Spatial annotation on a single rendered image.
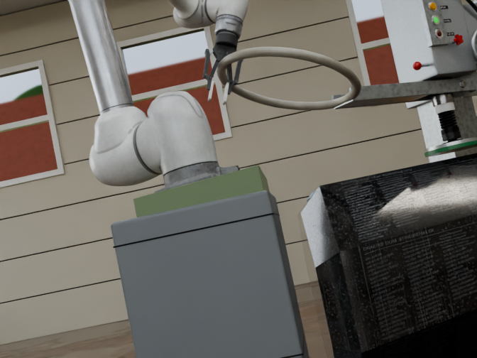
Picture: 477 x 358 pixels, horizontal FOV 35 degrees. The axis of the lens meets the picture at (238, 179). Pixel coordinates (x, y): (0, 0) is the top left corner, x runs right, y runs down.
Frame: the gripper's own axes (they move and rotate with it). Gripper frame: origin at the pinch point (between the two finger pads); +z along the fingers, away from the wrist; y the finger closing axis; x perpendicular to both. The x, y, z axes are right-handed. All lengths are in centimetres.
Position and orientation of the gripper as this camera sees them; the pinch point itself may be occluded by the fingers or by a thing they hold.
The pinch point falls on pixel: (218, 92)
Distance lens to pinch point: 248.6
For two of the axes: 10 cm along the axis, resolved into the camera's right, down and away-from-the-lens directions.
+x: -2.0, 2.1, 9.6
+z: -1.4, 9.6, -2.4
